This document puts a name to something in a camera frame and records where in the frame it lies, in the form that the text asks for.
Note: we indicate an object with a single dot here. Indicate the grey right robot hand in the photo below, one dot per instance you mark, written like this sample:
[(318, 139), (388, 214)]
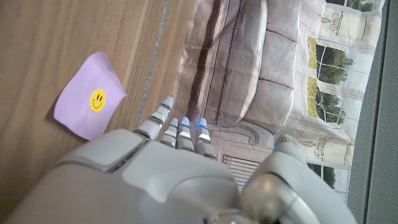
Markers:
[(174, 183)]

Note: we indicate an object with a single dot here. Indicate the yellow smiley sticker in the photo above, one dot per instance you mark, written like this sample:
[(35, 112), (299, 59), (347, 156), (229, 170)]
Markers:
[(97, 100)]

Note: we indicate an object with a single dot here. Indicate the purple sticky note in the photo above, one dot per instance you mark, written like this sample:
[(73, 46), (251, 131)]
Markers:
[(77, 105)]

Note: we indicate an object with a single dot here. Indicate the printed sofa room backdrop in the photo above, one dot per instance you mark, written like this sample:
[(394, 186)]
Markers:
[(273, 77)]

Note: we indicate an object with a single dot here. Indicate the grey perforated wall panel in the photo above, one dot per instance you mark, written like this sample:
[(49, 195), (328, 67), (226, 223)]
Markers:
[(379, 124)]

